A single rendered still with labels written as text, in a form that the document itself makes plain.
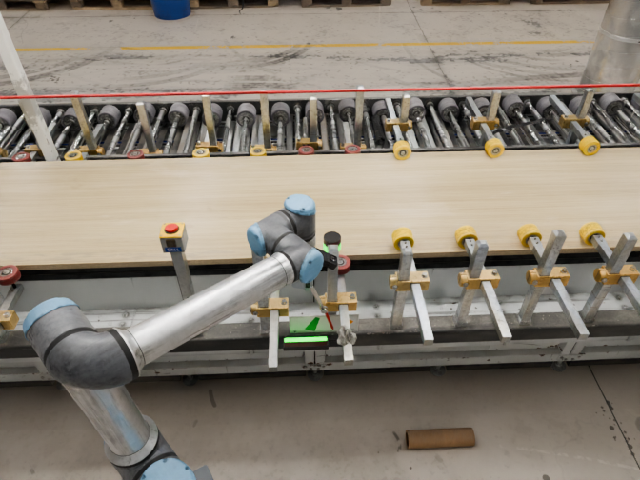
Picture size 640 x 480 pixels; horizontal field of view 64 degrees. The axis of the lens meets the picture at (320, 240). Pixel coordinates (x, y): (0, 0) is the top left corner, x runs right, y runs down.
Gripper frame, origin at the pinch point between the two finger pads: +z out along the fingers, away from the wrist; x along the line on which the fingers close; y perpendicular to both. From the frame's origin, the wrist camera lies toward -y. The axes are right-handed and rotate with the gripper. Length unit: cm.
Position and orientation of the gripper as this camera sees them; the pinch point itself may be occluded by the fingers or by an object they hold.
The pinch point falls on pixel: (308, 288)
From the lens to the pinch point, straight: 170.7
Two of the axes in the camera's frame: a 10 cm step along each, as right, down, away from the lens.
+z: -0.1, 7.4, 6.7
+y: -10.0, 0.2, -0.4
